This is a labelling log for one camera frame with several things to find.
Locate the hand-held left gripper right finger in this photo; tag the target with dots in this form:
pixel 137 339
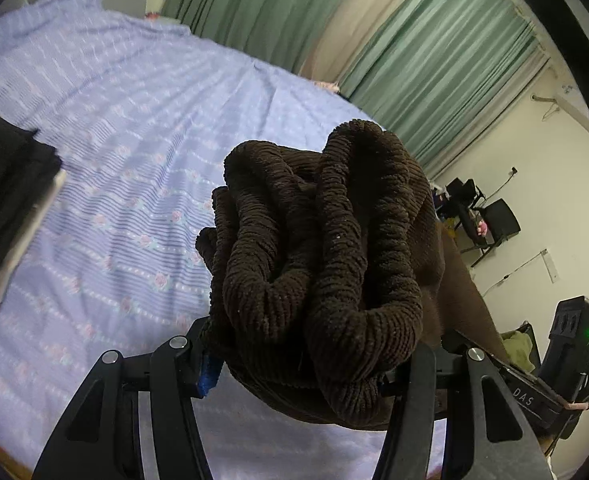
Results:
pixel 424 410

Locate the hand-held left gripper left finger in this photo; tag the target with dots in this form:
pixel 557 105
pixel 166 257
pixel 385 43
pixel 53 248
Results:
pixel 209 380

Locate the olive green garment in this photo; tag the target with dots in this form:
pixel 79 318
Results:
pixel 519 350

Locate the black folding chair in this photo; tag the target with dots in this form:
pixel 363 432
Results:
pixel 462 195
pixel 502 217

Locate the pink plush toy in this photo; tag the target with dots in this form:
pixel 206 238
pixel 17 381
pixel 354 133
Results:
pixel 483 227

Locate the folded white cloth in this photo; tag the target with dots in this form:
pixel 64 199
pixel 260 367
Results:
pixel 29 240

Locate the blue striped floral bed sheet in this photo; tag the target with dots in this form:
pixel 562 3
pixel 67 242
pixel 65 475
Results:
pixel 139 110

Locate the stack of folded black clothes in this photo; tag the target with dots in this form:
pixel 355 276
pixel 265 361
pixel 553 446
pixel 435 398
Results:
pixel 9 185

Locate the pink and white object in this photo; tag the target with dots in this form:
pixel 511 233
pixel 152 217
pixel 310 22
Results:
pixel 331 87

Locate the green curtain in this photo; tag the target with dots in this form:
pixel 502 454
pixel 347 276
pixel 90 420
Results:
pixel 274 5
pixel 449 65

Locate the beige sheer curtain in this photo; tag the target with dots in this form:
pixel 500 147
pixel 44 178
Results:
pixel 359 30

